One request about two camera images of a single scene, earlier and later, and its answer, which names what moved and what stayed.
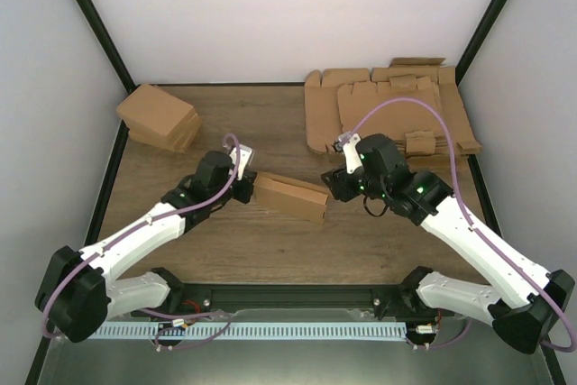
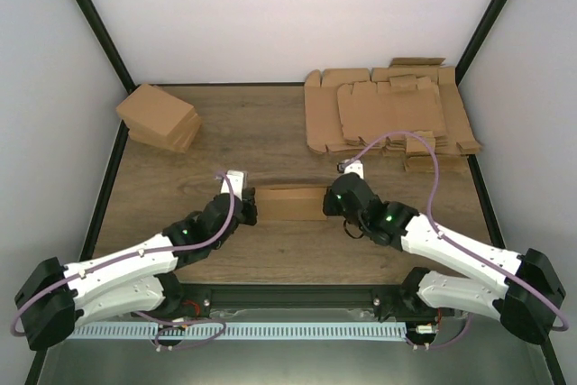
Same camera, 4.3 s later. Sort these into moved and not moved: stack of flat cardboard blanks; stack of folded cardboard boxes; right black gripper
Moved: right black gripper
Not moved: stack of folded cardboard boxes; stack of flat cardboard blanks
